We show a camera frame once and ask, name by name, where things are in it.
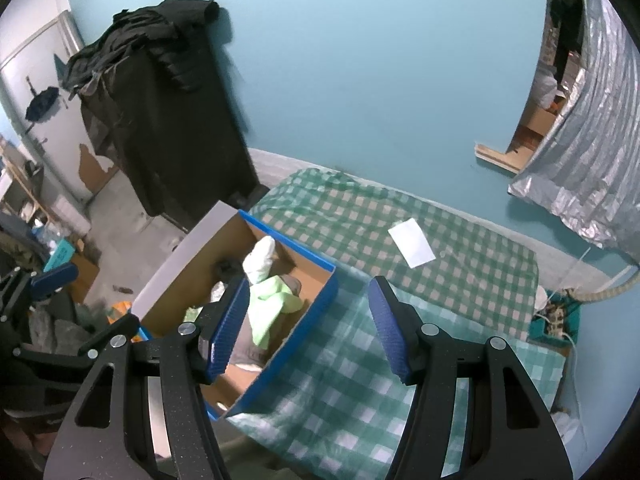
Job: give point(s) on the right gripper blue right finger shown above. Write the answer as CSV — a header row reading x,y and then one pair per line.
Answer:
x,y
398,326

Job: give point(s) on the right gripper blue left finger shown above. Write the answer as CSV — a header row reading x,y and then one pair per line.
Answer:
x,y
219,324

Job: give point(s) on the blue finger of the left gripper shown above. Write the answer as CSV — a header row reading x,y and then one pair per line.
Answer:
x,y
44,285

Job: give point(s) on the light blue white cloth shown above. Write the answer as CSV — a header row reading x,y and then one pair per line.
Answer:
x,y
217,291

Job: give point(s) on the light green cloth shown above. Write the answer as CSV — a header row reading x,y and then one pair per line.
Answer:
x,y
268,299

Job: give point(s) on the white sock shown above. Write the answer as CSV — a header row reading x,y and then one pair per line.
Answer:
x,y
257,264

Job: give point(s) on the black fuzzy soft object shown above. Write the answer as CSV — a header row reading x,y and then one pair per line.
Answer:
x,y
226,269

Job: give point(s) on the teal carton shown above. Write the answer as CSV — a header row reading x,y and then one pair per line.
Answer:
x,y
62,254

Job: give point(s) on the small-check green tablecloth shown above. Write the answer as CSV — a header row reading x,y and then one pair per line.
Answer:
x,y
477,272

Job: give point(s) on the blue cardboard box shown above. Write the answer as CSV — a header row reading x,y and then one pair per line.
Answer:
x,y
186,279

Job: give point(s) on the white paper sheet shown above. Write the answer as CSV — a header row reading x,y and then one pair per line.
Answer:
x,y
412,243

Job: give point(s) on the large-check green tablecloth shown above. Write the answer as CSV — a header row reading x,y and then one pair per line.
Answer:
x,y
336,408

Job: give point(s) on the black umbrella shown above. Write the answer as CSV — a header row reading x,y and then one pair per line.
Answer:
x,y
41,103

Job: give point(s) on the white plastic bag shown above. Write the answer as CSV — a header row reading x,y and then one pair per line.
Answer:
x,y
566,425

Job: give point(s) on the silver foil curtain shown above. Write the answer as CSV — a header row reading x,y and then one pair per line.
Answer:
x,y
586,171

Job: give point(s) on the teal basket with cables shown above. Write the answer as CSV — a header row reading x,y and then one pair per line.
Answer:
x,y
556,321

